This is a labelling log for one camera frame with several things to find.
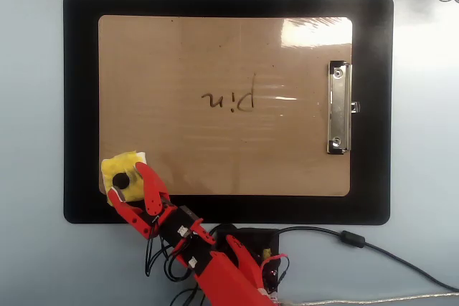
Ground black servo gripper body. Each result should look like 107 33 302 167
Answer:
152 194 204 249

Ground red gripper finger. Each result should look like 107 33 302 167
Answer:
133 161 171 216
107 186 159 241

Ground yellow sponge with black knob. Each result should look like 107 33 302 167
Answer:
100 148 148 206

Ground black robot base with board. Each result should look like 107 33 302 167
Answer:
214 225 288 302

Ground black rubber mat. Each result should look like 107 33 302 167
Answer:
62 0 394 226

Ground brown clipboard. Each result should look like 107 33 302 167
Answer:
98 14 353 198

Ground silver metal clipboard clip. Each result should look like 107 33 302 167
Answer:
325 60 361 156

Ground black servo wires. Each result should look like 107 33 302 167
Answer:
144 219 202 306

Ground red wire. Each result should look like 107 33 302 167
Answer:
260 254 290 292

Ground black cable with ferrite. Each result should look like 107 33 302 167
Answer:
274 226 459 292

